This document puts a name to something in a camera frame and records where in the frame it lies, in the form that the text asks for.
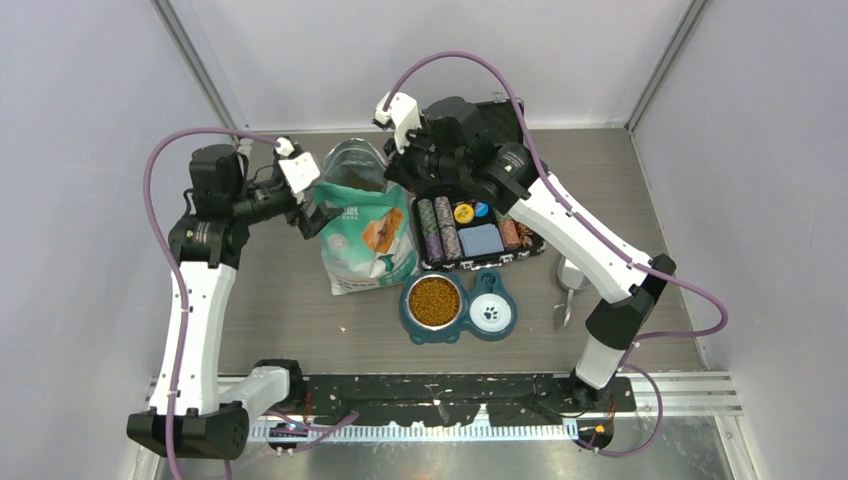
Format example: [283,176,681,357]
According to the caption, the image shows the yellow big blind button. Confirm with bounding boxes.
[453,203,475,224]

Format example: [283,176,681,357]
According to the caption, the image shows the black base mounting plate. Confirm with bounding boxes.
[270,373,636,427]

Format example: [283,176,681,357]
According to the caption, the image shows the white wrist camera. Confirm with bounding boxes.
[373,92,421,154]
[274,136,321,201]

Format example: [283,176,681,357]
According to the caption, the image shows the blue card deck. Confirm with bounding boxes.
[458,224,504,257]

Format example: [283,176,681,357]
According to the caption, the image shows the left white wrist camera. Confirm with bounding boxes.
[274,136,321,201]

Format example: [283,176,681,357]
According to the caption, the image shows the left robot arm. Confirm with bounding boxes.
[126,138,341,460]

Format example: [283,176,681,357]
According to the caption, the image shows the black poker chip case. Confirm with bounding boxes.
[410,97,548,273]

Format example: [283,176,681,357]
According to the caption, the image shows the teal double pet bowl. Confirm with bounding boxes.
[398,268,518,345]

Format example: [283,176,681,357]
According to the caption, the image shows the blue small blind button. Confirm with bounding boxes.
[474,202,489,218]

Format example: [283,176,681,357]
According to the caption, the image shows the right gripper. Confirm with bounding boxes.
[382,122,466,198]

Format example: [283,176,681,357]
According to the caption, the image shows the green pet food bag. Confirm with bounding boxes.
[313,138,419,296]

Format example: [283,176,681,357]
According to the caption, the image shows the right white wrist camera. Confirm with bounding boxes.
[373,92,421,154]

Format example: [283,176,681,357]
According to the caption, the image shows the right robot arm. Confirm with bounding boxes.
[373,93,676,411]

